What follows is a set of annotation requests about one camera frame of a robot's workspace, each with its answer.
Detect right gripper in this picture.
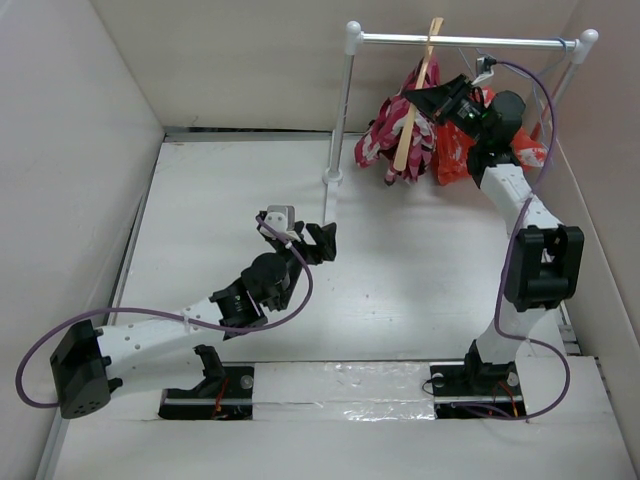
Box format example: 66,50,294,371
404,72,489,145

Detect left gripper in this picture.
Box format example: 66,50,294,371
268,220,332,311

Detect wooden clothes hanger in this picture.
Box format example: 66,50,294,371
393,17,444,173

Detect pink camouflage trousers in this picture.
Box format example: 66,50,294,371
353,62,437,186

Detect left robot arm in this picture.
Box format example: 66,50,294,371
50,215,337,420

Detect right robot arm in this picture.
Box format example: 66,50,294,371
404,75,584,394

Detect orange white patterned garment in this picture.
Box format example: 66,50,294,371
431,80,547,184

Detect silver foil tape strip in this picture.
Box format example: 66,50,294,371
252,361,436,422

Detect white clothes rack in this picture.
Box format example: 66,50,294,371
322,19,600,231

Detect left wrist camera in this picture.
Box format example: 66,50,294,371
265,205,295,233

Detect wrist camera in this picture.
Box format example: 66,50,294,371
472,55,497,87
265,205,295,233

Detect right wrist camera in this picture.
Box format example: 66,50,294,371
472,55,497,87

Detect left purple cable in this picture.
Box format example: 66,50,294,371
15,212,315,406

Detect purple cable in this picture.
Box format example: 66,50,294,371
449,59,572,422
15,212,315,406

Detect blue wire hanger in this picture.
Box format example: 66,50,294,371
458,37,570,138

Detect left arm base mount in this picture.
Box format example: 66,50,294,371
158,345,255,421

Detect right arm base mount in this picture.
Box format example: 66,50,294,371
421,342,526,420

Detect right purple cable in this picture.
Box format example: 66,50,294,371
449,59,572,422

